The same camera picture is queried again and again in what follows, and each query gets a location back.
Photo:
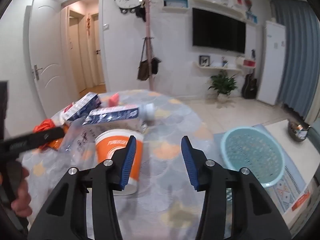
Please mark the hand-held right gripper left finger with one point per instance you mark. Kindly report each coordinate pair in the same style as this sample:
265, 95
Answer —
128, 162

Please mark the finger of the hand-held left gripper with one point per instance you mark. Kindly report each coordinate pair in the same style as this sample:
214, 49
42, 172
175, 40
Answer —
32, 140

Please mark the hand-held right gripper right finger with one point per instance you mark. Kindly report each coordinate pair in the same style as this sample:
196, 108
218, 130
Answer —
188, 161

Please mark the orange plastic bag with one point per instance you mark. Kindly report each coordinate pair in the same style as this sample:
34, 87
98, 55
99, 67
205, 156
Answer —
45, 125

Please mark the orange snack packet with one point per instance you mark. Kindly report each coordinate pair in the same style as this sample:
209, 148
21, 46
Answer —
55, 144

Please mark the orange white paper cup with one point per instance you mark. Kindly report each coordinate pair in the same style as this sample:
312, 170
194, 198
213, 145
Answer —
110, 145

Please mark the clear plastic bag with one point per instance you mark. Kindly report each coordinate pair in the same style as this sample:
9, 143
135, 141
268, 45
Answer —
75, 140

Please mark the blue toothpaste box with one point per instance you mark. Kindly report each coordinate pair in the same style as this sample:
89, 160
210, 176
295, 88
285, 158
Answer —
112, 115
85, 106

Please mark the white plastic bottle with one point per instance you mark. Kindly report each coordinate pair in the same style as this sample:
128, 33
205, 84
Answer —
149, 111

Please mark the light blue plastic basket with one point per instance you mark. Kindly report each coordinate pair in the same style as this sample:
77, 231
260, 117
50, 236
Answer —
250, 152

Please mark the pink packet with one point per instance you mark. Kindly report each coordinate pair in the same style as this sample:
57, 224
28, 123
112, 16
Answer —
113, 100

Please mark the person's left hand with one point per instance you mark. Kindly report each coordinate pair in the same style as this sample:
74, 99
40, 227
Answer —
21, 200

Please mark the patterned tablecloth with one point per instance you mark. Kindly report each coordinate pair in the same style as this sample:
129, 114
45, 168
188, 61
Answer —
170, 130

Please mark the white door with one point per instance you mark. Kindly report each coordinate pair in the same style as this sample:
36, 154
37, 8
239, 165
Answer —
47, 42

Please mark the potted green plant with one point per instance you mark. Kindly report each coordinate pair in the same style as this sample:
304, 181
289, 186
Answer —
222, 82

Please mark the brown handbag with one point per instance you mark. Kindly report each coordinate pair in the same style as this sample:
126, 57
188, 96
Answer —
143, 71

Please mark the black guitar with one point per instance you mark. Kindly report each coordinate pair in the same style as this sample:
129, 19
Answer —
249, 87

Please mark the white coffee table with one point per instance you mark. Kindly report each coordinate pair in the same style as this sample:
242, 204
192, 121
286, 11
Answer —
282, 135

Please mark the black bag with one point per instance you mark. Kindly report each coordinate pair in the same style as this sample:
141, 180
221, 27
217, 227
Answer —
155, 66

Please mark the small shelf ornaments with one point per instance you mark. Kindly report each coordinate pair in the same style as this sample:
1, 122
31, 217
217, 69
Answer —
224, 61

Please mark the patterned blue rug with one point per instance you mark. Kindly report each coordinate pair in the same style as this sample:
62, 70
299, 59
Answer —
290, 192

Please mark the metal bowl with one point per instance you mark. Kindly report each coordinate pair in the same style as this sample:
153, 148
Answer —
293, 132

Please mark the wooden hallway door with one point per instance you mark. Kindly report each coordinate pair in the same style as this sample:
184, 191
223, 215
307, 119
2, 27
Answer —
97, 50

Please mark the red white box shelf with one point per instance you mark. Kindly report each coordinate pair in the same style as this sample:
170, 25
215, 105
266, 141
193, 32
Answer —
248, 62

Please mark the red door ornament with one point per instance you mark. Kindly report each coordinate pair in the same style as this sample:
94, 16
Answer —
88, 25

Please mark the pink coat rack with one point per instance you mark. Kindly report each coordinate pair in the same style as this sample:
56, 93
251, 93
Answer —
149, 42

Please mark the white refrigerator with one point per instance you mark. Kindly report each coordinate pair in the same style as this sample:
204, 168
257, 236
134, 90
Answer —
271, 67

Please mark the teal sofa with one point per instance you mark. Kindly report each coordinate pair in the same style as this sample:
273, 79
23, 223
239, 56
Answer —
315, 135

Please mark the blue curtain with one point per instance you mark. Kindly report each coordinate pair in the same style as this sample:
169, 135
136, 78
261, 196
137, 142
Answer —
297, 55

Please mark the white blue box shelf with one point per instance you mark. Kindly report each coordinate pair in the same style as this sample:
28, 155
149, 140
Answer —
175, 3

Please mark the long curved white shelf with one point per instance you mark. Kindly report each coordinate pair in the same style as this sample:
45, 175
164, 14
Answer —
215, 5

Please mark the small white wall shelf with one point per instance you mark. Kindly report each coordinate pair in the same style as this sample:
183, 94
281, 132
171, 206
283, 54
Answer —
217, 67

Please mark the butterfly picture frame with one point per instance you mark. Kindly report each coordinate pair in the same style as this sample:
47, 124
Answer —
204, 60

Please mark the wall light switch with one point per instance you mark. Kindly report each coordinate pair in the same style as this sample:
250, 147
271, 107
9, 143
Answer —
106, 26

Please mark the black wall television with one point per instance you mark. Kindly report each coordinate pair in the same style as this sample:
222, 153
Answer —
217, 30

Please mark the blue wall box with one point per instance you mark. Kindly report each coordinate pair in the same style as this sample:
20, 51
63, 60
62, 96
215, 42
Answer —
251, 16

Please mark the red wall box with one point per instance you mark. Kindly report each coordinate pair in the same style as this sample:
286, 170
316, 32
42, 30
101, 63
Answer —
238, 2

